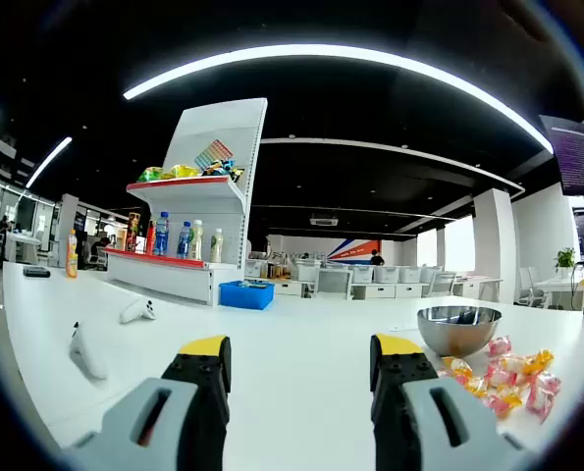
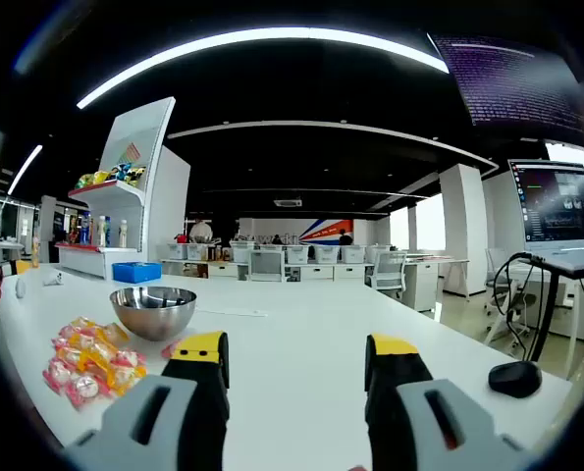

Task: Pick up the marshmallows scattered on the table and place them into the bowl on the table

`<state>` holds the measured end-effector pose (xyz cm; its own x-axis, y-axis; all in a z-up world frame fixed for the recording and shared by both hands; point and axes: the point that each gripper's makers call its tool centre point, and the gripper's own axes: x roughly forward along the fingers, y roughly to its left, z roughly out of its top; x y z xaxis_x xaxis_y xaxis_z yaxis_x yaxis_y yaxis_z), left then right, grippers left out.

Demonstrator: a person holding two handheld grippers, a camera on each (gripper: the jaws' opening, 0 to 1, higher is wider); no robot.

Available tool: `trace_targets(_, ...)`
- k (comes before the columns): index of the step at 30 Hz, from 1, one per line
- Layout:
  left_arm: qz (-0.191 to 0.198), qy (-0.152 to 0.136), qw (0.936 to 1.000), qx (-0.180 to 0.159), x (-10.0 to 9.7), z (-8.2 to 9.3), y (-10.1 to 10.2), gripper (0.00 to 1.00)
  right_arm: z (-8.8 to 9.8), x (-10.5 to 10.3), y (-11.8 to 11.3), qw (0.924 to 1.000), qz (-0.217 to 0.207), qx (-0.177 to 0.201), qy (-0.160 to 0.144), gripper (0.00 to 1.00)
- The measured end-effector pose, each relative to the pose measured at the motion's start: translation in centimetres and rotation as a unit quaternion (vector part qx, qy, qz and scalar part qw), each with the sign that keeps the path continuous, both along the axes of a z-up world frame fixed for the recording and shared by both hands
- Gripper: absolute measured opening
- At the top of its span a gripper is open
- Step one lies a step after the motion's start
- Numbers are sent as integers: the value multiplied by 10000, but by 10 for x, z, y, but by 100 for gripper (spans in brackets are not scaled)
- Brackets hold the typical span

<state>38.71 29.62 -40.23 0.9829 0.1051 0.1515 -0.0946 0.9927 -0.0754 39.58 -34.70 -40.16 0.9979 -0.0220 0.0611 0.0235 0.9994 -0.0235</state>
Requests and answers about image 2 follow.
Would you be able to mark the row of white storage bins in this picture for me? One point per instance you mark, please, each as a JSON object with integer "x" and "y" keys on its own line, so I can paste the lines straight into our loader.
{"x": 296, "y": 254}

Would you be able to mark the white oval device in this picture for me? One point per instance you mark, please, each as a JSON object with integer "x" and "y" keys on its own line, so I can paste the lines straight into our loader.
{"x": 20, "y": 288}

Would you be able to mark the black computer mouse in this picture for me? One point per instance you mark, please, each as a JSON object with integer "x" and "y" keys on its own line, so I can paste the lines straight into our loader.
{"x": 514, "y": 380}

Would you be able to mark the silver laptop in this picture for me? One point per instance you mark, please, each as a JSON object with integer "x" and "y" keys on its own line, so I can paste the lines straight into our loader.
{"x": 556, "y": 206}

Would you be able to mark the pile of snack bags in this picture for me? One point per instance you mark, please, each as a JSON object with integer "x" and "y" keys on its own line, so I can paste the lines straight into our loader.
{"x": 110, "y": 175}

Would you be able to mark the white display shelf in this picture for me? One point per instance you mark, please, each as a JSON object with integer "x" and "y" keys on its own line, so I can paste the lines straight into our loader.
{"x": 124, "y": 198}

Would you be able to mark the person's right hand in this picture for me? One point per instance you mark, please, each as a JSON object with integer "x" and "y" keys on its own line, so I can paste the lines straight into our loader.
{"x": 358, "y": 468}

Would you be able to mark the white table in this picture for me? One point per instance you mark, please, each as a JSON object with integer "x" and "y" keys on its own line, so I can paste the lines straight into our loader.
{"x": 296, "y": 353}

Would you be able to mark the white handheld controller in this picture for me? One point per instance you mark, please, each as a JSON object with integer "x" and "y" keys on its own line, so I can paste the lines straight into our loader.
{"x": 53, "y": 279}

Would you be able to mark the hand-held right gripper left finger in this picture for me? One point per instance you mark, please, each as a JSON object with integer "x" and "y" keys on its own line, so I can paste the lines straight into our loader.
{"x": 193, "y": 392}

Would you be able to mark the large dark monitor screen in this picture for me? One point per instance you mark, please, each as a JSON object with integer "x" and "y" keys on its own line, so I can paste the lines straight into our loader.
{"x": 512, "y": 83}

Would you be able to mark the steel bowl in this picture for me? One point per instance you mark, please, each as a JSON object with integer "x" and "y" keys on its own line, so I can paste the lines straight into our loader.
{"x": 149, "y": 319}

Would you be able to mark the grey standing desk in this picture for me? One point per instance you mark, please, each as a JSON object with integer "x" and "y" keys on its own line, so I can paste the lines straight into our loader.
{"x": 581, "y": 269}

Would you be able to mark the blue plastic tray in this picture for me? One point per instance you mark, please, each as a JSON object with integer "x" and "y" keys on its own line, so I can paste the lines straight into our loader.
{"x": 137, "y": 273}

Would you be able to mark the pile of marshmallow packets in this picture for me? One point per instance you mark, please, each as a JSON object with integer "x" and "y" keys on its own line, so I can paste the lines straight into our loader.
{"x": 90, "y": 363}

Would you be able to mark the ceiling air conditioner vent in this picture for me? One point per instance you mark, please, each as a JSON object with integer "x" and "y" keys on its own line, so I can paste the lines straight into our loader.
{"x": 287, "y": 202}

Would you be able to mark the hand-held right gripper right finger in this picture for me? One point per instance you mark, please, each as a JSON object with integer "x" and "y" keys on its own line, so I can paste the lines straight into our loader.
{"x": 394, "y": 387}

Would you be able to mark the orange drink bottle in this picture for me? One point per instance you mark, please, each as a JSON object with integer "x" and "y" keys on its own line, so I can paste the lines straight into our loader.
{"x": 36, "y": 252}

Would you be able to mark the curved ceiling light strip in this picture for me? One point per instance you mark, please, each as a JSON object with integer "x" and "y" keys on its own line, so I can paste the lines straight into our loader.
{"x": 296, "y": 32}

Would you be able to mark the red and blue wall banner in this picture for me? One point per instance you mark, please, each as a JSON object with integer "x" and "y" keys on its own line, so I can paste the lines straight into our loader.
{"x": 328, "y": 231}

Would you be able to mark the row of drink bottles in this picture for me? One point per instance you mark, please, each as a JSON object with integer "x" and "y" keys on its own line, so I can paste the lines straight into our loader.
{"x": 101, "y": 231}

